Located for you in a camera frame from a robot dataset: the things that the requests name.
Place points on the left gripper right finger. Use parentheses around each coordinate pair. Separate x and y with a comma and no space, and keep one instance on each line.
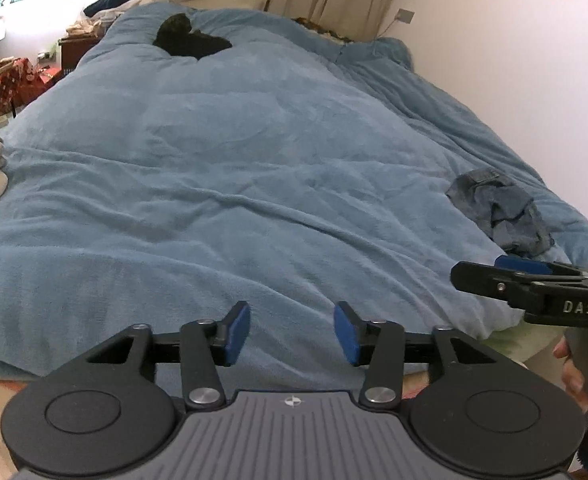
(379,346)

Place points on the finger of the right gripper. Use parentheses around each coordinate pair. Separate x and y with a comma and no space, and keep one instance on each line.
(530,266)
(488,281)

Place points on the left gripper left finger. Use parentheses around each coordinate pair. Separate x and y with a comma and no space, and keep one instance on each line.
(204,346)

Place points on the person's right hand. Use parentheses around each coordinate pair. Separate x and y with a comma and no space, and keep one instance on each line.
(571,377)

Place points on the blue denim garment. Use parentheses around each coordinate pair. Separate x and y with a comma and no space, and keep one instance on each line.
(503,210)

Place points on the blue plush duvet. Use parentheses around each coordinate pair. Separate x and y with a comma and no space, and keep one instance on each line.
(288,171)

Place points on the black cat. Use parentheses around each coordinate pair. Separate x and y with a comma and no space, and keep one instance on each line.
(177,37)

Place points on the red gift box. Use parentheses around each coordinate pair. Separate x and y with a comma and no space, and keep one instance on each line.
(50,75)

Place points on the red patterned tablecloth table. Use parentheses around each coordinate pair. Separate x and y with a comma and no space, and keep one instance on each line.
(20,84)

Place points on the dark wooden nightstand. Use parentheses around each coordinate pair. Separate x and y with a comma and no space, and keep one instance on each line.
(72,49)

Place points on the grey wall socket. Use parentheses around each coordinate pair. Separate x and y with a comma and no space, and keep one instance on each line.
(404,16)

